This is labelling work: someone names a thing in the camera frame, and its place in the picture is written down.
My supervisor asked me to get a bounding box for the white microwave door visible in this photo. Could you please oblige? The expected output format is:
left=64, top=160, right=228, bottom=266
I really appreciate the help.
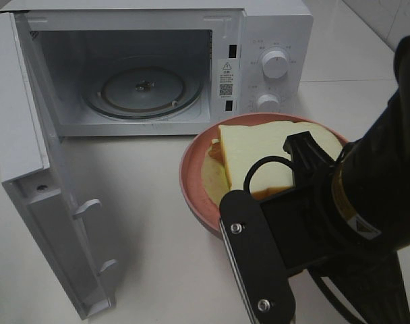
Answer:
left=0, top=12, right=117, bottom=319

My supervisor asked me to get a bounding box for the glass microwave turntable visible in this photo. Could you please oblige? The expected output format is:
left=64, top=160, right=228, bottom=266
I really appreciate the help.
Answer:
left=84, top=65, right=203, bottom=119

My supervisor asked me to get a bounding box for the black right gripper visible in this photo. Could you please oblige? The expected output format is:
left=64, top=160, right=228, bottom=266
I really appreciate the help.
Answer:
left=219, top=188, right=344, bottom=323

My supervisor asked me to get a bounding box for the white microwave oven body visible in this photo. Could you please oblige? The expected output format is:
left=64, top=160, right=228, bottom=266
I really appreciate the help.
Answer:
left=0, top=1, right=313, bottom=137

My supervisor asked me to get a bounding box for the white bread sandwich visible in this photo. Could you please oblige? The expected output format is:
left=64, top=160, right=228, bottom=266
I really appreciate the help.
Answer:
left=201, top=121, right=343, bottom=206

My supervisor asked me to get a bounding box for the white lower timer knob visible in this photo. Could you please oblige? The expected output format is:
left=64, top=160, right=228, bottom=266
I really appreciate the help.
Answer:
left=256, top=94, right=281, bottom=113

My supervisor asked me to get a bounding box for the white upper power knob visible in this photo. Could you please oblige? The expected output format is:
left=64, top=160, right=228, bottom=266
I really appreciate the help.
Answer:
left=261, top=49, right=289, bottom=79

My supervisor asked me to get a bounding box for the pink round plate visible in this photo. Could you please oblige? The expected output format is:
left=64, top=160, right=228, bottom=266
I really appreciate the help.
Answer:
left=179, top=113, right=347, bottom=237

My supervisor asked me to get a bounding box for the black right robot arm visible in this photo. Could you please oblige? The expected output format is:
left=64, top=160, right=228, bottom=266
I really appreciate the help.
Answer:
left=219, top=36, right=410, bottom=323

